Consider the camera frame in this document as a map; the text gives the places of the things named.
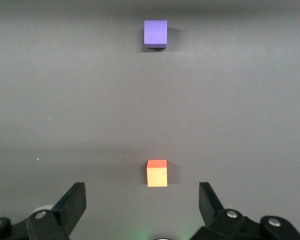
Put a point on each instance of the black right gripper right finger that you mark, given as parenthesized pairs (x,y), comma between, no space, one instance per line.
(215,217)

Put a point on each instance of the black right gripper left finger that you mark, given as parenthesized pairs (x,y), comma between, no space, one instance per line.
(65,215)

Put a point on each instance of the orange foam block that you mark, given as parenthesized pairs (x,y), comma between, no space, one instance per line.
(157,176)

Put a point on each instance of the purple foam block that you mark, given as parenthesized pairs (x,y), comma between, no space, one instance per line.
(155,33)

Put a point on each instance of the dark grey table mat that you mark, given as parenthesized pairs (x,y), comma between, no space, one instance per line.
(65,75)

